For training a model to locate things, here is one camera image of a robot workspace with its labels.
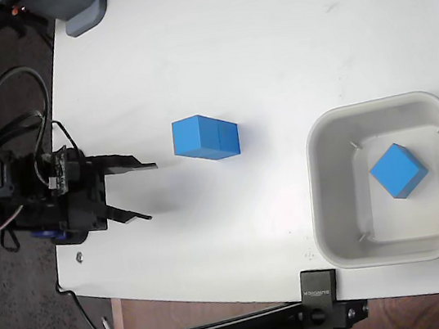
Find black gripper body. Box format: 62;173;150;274
50;146;111;239

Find blue cube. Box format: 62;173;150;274
365;138;433;205
168;111;226;166
214;114;244;161

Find white square bin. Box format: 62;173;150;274
294;87;439;277

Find blue plastic base part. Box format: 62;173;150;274
30;224;69;248

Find black table clamp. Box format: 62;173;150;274
293;262;371;329

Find small camera circuit board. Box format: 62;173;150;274
40;144;77;198

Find thin black camera wire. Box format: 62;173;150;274
48;117;80;155

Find thin black floor cable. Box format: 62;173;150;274
56;276;107;329

